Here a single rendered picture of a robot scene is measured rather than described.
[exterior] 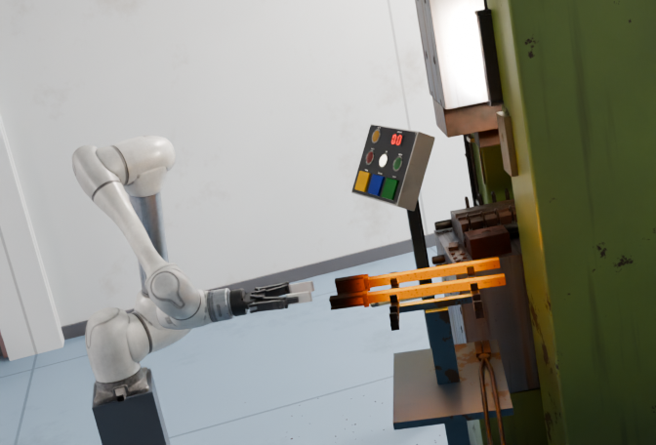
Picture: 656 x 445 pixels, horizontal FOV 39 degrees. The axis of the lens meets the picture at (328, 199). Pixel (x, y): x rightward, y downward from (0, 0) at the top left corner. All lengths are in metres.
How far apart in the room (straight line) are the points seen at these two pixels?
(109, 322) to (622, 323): 1.59
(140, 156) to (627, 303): 1.49
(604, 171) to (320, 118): 3.10
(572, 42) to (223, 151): 3.23
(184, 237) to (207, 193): 0.29
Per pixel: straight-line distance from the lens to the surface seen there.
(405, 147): 3.33
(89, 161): 2.86
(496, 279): 2.41
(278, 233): 5.48
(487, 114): 2.81
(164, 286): 2.42
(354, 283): 2.55
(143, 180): 2.92
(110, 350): 3.10
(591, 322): 2.62
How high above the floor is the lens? 1.88
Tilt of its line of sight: 15 degrees down
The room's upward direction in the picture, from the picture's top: 11 degrees counter-clockwise
